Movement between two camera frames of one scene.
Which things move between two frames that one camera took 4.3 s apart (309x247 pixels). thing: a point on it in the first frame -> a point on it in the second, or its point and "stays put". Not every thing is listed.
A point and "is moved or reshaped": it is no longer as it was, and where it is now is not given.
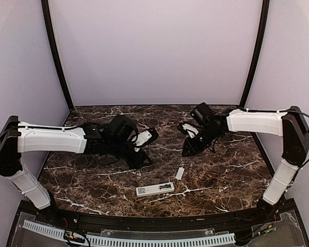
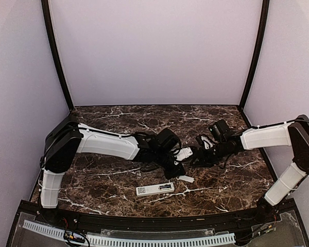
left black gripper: [136, 163] -> [178, 171]
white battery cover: [179, 173] is moved or reshaped
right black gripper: [193, 150] -> [203, 160]
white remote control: [151, 190] stays put
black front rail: [217, 222] stays put
